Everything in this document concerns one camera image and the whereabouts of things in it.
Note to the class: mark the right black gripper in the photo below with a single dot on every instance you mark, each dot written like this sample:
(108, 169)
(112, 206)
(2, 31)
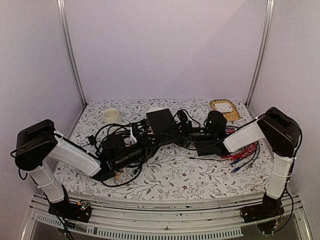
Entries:
(186, 134)

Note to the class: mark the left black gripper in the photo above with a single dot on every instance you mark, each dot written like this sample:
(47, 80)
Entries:
(150, 148)

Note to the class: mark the black network switch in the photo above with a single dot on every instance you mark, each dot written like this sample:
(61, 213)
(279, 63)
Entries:
(161, 122)
(205, 148)

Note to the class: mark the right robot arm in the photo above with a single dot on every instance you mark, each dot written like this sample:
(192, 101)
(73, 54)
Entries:
(282, 133)

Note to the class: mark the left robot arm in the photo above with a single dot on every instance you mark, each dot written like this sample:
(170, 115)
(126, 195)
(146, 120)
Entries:
(41, 140)

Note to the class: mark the white ceramic bowl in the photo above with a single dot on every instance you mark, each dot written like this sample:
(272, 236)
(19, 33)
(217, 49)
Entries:
(154, 109)

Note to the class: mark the white small box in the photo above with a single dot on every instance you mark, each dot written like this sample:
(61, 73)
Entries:
(223, 107)

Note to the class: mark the cream ceramic mug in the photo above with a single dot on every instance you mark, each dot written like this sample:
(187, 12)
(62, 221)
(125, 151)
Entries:
(111, 116)

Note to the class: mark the woven bamboo tray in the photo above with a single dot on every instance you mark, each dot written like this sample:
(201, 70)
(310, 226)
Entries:
(230, 116)

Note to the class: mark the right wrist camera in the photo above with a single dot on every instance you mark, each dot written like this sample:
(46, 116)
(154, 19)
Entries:
(182, 116)

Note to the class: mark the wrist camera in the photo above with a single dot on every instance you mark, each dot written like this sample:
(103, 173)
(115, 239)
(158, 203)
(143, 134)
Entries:
(133, 139)
(182, 116)

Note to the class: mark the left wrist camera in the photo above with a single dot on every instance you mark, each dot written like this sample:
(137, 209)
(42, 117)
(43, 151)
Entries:
(133, 139)

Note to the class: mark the front aluminium rail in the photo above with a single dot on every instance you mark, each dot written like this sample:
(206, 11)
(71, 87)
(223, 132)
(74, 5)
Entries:
(201, 219)

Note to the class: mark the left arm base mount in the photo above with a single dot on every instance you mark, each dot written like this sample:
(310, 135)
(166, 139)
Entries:
(80, 211)

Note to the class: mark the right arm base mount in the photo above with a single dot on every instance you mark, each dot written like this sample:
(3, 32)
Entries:
(269, 208)

